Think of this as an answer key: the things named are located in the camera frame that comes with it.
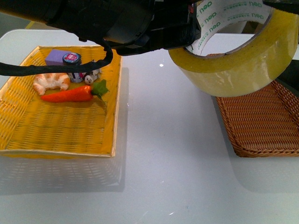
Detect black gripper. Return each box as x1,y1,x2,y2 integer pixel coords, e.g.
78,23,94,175
104,0,199,56

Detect small grey toy animal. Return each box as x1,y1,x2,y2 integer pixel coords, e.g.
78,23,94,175
84,69,102,85

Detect small jar with pink label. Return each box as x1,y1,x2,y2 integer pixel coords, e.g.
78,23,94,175
63,52,84,83

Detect purple box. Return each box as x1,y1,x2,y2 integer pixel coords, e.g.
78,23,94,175
45,49,70,66

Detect black sleeved cable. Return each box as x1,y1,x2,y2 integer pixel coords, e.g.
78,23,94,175
0,38,114,77

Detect toy croissant bread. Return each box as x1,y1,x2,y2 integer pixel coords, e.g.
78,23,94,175
33,73,71,96

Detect orange toy carrot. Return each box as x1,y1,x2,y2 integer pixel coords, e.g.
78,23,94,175
41,80,109,103

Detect brown wicker basket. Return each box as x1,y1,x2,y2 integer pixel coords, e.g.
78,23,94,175
215,56,299,158

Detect yellow packing tape roll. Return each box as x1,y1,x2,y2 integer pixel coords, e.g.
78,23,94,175
169,0,299,97

